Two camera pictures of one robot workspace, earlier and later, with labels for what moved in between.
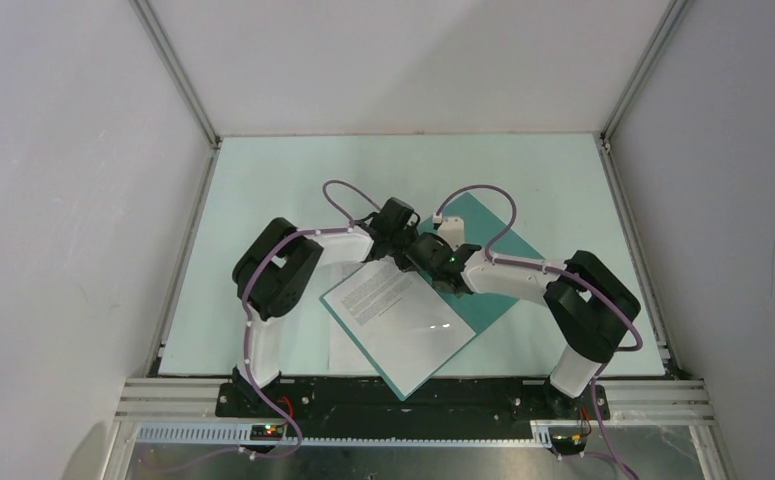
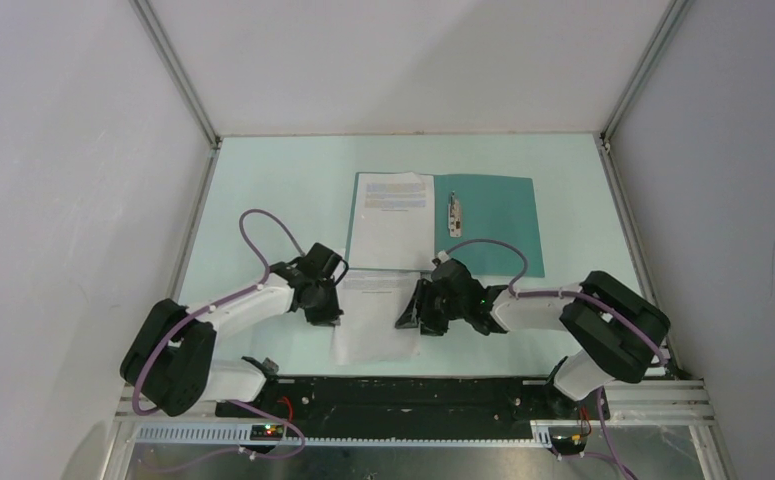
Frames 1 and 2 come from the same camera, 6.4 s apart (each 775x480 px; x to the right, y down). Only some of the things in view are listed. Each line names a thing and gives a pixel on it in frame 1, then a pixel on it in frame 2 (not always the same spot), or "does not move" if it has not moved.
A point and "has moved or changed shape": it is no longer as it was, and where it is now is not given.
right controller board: [567, 440] does not move
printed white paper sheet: [406, 326] has moved or changed shape
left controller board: [267, 432] does not move
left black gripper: [405, 265] → [329, 317]
